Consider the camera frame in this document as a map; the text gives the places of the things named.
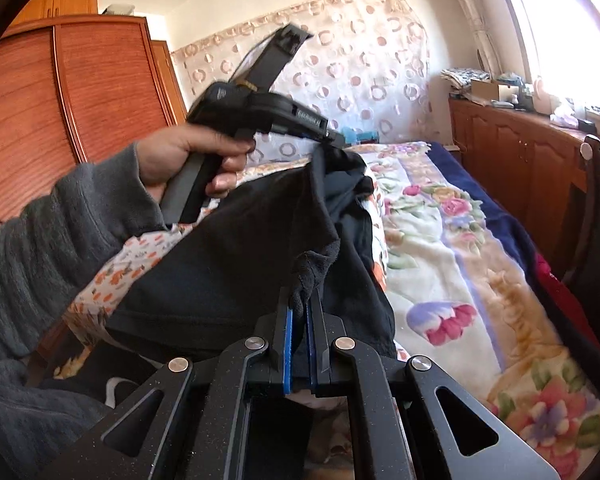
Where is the black t-shirt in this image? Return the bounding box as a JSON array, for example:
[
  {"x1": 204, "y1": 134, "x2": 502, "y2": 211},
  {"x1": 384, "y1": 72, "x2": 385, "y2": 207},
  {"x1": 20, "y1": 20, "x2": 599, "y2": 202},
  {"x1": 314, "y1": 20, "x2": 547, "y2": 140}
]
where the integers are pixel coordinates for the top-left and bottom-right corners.
[{"x1": 107, "y1": 145, "x2": 396, "y2": 372}]

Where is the cardboard box on cabinet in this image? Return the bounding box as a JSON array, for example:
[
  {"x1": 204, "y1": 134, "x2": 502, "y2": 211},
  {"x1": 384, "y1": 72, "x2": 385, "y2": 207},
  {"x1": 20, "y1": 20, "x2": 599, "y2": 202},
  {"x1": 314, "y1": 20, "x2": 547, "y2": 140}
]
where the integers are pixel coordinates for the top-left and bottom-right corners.
[{"x1": 470, "y1": 79, "x2": 519, "y2": 102}]

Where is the red fabric beside bed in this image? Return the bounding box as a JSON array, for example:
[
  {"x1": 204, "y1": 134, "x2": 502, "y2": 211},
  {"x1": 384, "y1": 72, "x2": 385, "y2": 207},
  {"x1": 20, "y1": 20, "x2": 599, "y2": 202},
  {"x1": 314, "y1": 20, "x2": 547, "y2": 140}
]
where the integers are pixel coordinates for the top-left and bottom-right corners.
[{"x1": 534, "y1": 252, "x2": 600, "y2": 350}]

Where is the long wooden cabinet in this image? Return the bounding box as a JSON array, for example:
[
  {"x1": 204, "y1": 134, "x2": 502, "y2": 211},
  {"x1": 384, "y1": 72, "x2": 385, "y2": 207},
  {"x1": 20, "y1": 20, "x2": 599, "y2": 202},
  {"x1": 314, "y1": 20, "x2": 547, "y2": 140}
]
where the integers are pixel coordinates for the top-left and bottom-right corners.
[{"x1": 449, "y1": 99, "x2": 586, "y2": 278}]

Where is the wooden wardrobe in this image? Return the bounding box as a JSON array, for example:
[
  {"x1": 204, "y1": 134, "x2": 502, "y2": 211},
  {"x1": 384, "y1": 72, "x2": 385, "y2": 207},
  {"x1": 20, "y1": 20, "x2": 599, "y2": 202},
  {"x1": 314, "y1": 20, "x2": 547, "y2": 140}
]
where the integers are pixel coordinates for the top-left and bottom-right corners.
[{"x1": 0, "y1": 0, "x2": 185, "y2": 225}]

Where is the floral bedspread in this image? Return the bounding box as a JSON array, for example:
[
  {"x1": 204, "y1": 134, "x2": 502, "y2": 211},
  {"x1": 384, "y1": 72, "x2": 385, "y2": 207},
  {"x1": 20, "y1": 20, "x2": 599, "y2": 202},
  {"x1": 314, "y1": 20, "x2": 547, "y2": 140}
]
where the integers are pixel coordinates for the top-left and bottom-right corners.
[{"x1": 358, "y1": 142, "x2": 600, "y2": 479}]

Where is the person's left hand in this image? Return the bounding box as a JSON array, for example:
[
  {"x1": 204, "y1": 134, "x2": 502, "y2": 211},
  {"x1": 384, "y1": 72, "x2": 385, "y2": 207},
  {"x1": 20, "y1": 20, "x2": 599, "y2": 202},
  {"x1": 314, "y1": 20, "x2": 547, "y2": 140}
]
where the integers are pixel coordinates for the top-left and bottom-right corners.
[{"x1": 135, "y1": 121, "x2": 258, "y2": 204}]

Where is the stack of papers on cabinet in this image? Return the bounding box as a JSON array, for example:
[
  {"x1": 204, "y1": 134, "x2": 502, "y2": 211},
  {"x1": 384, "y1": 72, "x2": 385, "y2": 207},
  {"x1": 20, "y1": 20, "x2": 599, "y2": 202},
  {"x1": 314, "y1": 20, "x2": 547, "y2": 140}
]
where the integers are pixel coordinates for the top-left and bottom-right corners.
[{"x1": 440, "y1": 67, "x2": 491, "y2": 92}]

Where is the pink pitcher on cabinet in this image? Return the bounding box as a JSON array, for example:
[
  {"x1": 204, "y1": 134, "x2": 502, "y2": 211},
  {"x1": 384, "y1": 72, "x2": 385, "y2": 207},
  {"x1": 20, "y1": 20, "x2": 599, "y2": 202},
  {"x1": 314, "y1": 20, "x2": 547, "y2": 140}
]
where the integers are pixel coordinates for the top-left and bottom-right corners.
[{"x1": 532, "y1": 77, "x2": 556, "y2": 116}]

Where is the grey sweater forearm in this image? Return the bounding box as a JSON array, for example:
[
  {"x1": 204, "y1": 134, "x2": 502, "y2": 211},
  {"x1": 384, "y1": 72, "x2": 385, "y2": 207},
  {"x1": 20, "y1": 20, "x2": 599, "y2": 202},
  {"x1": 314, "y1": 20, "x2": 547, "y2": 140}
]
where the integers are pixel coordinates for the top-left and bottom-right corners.
[{"x1": 0, "y1": 146, "x2": 164, "y2": 479}]

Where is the blue box on headboard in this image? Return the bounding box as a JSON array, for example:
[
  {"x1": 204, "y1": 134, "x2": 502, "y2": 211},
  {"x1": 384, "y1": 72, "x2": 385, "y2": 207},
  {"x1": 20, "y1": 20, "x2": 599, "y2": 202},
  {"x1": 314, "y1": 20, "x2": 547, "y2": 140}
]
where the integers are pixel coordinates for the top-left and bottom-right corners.
[{"x1": 340, "y1": 128, "x2": 379, "y2": 145}]

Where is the orange-print white blanket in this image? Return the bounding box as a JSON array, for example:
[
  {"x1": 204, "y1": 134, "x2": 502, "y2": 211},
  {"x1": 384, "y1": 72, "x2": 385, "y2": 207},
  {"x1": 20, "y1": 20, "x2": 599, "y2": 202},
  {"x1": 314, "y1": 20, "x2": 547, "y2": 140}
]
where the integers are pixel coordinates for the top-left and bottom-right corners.
[{"x1": 51, "y1": 159, "x2": 391, "y2": 380}]

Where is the circle-pattern sheer curtain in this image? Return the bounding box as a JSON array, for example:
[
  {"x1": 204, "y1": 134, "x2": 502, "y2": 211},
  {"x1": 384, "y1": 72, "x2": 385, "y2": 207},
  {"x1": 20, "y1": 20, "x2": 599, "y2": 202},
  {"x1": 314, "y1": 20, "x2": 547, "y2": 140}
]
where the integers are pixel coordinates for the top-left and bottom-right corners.
[{"x1": 171, "y1": 0, "x2": 434, "y2": 144}]

